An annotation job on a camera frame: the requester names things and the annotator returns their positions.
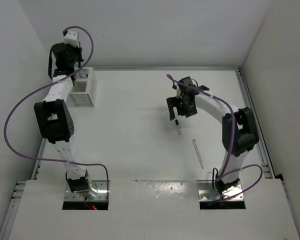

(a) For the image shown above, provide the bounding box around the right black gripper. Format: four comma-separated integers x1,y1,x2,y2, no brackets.
167,95,197,121

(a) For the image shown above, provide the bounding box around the black clear mascara tube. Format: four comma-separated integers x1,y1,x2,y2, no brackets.
175,119,182,135

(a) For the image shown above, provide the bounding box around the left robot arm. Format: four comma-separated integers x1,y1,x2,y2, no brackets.
34,43,91,197

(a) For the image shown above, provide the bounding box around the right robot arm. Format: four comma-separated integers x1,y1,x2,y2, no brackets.
166,74,260,194

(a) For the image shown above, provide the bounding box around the white two-slot organizer box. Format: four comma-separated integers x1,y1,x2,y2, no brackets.
69,67,97,107

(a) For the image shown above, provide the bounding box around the thin clear silver stick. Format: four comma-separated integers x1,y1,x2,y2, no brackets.
192,139,204,169

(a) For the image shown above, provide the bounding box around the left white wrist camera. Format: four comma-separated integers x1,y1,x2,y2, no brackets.
62,30,81,48

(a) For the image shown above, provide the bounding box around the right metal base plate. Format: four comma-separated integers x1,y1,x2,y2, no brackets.
197,180,244,203

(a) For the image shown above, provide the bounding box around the metal base plate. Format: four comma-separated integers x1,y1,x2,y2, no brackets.
63,180,108,202
197,180,244,203

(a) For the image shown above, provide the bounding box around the aluminium frame rail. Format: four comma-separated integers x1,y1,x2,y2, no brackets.
235,68,276,179

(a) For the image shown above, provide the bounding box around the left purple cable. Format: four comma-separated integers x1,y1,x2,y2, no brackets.
3,26,110,182

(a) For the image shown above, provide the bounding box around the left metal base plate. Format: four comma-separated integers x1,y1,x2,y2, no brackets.
63,180,108,202

